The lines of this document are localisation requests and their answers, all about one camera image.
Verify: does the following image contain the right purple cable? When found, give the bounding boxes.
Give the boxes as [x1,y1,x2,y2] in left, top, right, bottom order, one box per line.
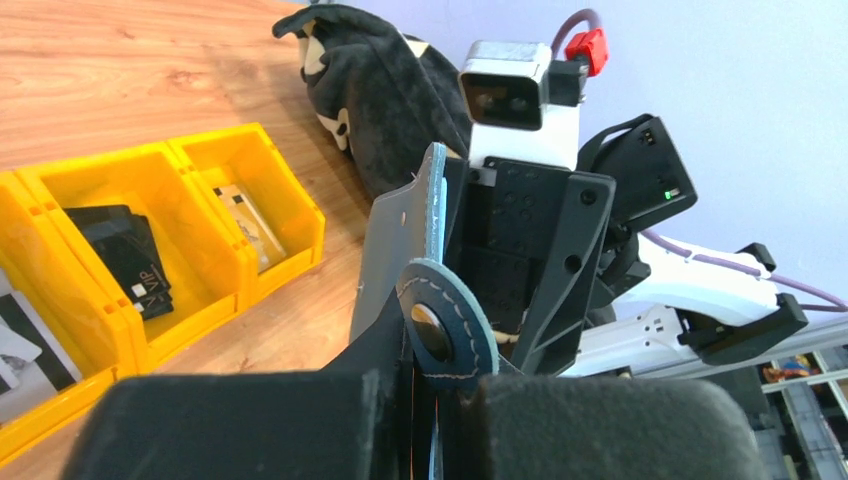
[549,7,848,314]

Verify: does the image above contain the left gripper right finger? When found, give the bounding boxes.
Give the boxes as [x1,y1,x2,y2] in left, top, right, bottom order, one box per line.
[437,362,768,479]

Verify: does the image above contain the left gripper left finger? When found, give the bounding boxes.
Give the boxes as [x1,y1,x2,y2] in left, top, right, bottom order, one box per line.
[62,301,410,479]

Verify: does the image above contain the middle yellow bin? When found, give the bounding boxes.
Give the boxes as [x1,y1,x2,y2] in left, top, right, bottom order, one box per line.
[15,142,252,372]

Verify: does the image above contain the black cards stack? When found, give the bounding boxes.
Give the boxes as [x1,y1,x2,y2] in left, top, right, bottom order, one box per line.
[64,204,174,320]

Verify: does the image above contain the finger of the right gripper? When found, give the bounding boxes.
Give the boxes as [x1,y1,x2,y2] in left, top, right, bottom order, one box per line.
[511,172,615,375]

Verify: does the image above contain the gold cards stack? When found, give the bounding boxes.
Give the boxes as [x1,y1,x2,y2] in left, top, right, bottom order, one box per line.
[212,184,287,272]

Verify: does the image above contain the white grey cards stack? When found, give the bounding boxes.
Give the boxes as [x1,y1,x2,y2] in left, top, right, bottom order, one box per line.
[1,273,82,424]

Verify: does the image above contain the black floral plush blanket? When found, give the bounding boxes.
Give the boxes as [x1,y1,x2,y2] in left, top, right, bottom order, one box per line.
[272,4,472,198]

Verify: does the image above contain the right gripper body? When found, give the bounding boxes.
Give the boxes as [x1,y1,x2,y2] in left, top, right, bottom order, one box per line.
[453,159,575,332]

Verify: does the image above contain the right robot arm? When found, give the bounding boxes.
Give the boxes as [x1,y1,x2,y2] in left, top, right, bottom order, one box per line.
[451,114,809,376]

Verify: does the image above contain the yellow bin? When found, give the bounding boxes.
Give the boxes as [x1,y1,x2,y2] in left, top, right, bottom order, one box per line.
[166,123,326,303]
[15,142,252,372]
[1,172,139,464]

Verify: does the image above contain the left yellow bin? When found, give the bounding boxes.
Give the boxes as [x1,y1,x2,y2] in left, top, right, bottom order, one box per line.
[1,172,139,464]

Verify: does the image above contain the right yellow bin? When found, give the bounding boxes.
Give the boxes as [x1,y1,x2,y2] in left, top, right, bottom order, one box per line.
[166,123,326,303]

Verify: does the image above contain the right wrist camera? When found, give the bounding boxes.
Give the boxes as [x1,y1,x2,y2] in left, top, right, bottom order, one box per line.
[458,40,589,170]

